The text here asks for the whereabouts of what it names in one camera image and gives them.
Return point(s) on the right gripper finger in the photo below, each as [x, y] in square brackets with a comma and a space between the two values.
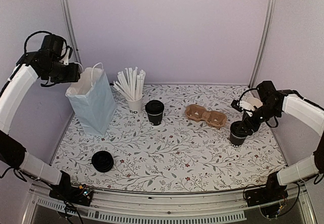
[240, 126]
[248, 132]

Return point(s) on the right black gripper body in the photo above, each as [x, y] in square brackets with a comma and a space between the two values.
[255, 125]

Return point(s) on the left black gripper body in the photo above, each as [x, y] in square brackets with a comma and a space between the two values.
[59, 74]

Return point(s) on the single black cup lid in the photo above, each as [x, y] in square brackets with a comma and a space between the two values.
[232, 130]

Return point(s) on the single black paper cup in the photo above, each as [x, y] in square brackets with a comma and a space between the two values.
[236, 140]

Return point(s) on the stack of paper cups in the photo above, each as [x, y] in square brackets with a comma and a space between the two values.
[255, 102]

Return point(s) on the light blue paper bag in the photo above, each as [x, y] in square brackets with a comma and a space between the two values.
[92, 100]

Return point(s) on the brown cardboard cup carrier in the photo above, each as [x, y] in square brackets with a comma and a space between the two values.
[212, 118]

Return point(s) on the white cup holding straws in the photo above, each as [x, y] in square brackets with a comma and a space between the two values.
[135, 107]

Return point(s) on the stack of black lids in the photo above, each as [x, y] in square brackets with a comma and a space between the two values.
[102, 161]

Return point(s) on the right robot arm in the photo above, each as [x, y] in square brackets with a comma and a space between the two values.
[272, 103]

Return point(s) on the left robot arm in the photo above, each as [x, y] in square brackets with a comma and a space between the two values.
[49, 63]

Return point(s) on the black lidded coffee cup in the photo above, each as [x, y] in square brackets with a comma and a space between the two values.
[154, 110]

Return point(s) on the bundle of wrapped straws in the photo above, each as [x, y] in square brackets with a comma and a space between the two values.
[130, 83]

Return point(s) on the floral table mat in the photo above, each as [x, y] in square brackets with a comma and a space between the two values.
[179, 155]

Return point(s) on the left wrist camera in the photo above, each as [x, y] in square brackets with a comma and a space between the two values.
[67, 55]

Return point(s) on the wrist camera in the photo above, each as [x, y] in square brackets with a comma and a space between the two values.
[241, 105]
[67, 55]

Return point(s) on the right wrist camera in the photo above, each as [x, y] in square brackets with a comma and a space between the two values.
[241, 105]

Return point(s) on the front aluminium rail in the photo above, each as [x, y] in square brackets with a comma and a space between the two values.
[109, 206]

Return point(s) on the left aluminium frame post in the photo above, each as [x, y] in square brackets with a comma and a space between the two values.
[70, 30]

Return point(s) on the aluminium frame post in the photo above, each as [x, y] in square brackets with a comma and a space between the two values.
[262, 45]
[70, 30]

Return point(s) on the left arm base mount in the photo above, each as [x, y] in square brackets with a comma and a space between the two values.
[81, 195]

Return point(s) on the right aluminium frame post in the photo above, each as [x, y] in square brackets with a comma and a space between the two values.
[262, 45]

